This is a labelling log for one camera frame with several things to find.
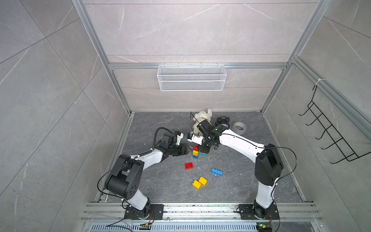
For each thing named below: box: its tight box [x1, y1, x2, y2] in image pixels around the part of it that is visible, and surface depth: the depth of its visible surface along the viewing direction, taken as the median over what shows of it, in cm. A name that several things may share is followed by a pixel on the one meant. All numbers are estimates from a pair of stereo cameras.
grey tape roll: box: [231, 120, 247, 136], surface depth 109 cm
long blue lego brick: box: [211, 168, 223, 177], surface depth 87 cm
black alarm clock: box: [214, 116, 230, 129], surface depth 103 cm
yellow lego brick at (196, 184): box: [192, 179, 202, 190], surface depth 82 cm
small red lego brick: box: [185, 162, 194, 170], surface depth 90 cm
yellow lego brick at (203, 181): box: [198, 176, 208, 187], surface depth 83 cm
